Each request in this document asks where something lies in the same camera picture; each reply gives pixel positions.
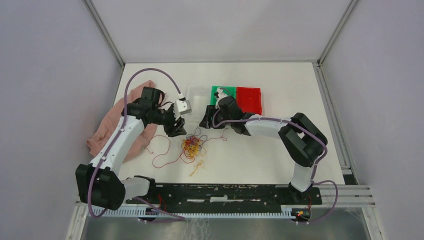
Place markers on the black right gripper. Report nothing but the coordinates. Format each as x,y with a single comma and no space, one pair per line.
204,123

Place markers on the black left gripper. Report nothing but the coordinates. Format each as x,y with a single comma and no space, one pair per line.
179,130

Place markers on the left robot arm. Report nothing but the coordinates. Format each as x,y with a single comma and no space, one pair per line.
97,182

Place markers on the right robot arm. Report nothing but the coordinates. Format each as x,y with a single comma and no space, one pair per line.
304,142

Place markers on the clear plastic bin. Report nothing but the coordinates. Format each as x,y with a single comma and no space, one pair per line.
199,97

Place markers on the green plastic bin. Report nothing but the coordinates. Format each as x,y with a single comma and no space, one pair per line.
232,90

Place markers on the red plastic bin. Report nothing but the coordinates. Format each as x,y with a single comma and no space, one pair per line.
249,99

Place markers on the pink cloth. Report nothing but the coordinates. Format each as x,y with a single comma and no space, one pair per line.
110,121

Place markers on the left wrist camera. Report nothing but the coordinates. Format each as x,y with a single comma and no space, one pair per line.
182,107

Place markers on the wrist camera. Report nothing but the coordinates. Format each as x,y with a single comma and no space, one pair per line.
220,96
182,107

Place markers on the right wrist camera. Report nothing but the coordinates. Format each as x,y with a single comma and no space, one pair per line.
220,96

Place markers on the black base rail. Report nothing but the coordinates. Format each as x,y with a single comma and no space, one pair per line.
196,198

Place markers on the white cable duct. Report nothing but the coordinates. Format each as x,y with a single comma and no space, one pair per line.
143,211

